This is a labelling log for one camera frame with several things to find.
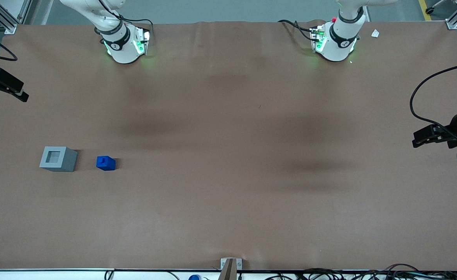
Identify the black chair caster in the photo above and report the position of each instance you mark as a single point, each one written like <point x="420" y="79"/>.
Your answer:
<point x="429" y="10"/>

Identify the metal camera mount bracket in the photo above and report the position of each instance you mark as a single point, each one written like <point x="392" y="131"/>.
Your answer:
<point x="224" y="264"/>

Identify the small blue round object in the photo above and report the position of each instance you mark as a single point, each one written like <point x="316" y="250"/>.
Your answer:
<point x="194" y="277"/>

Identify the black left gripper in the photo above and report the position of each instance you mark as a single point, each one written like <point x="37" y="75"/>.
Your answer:
<point x="455" y="127"/>

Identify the brown table cover sheet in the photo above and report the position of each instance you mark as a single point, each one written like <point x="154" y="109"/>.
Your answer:
<point x="228" y="136"/>

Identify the white paper scrap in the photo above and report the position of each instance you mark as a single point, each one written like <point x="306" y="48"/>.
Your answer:
<point x="375" y="33"/>

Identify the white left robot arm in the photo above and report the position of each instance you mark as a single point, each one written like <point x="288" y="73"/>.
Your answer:
<point x="335" y="46"/>

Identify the blue cube part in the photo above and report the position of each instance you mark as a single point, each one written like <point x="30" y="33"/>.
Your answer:
<point x="106" y="164"/>

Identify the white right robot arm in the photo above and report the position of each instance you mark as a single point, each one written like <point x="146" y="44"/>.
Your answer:
<point x="123" y="50"/>

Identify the gray square base block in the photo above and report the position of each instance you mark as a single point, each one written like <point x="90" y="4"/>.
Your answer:
<point x="65" y="161"/>

